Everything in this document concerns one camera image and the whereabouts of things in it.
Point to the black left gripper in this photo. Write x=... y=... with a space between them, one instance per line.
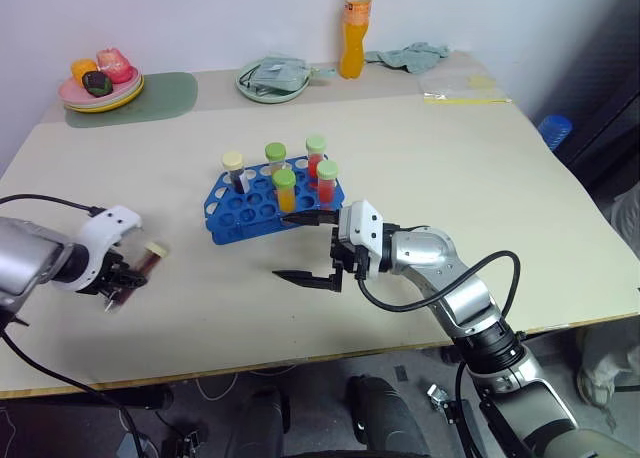
x=111 y=273

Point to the orange toy food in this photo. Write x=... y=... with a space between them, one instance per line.
x=82 y=68

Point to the dark toy food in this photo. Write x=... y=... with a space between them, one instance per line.
x=96 y=83

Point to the blue test tube rack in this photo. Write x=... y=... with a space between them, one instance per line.
x=250 y=213

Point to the clear plastic zip bag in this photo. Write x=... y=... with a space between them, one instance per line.
x=455 y=88

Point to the metal caster wheel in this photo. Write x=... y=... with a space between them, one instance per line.
x=439 y=398

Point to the dark rounded shape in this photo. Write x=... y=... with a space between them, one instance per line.
x=262 y=423
x=385 y=418

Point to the pale green plate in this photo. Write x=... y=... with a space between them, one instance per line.
x=270 y=95

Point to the stack of pastel plates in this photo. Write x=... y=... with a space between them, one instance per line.
x=107 y=100

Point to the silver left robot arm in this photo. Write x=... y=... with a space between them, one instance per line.
x=27 y=258

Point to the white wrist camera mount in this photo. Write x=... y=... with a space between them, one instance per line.
x=105 y=230
x=367 y=223

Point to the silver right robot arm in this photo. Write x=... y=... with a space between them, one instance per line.
x=470 y=298

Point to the orange drink bottle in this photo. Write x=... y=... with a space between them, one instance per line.
x=353 y=48

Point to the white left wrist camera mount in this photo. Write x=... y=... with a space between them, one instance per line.
x=105 y=230

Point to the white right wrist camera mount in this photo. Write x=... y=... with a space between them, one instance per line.
x=367 y=223

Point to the dark liquid tube cream cap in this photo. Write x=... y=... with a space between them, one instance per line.
x=236 y=173

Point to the blue bottle cap object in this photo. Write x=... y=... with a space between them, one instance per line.
x=555 y=130

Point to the orange tube green cap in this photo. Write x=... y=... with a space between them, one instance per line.
x=285 y=190

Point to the red tube green cap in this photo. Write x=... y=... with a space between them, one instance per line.
x=315 y=153
x=327 y=183

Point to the dark red tube cream cap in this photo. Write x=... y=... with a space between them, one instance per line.
x=150 y=263

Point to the pink toy food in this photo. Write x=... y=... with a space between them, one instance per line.
x=115 y=65

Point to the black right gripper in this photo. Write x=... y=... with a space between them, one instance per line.
x=344 y=256

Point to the green plate with cloth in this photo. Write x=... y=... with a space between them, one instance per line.
x=275 y=73

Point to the white shoe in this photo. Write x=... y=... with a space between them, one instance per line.
x=605 y=368

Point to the green placemat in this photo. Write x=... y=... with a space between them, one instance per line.
x=165 y=98

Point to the pale tube green cap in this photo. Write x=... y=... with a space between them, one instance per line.
x=276 y=155

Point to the green crumpled cloth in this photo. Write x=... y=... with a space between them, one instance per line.
x=415 y=58

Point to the black furniture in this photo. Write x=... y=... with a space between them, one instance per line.
x=610 y=128

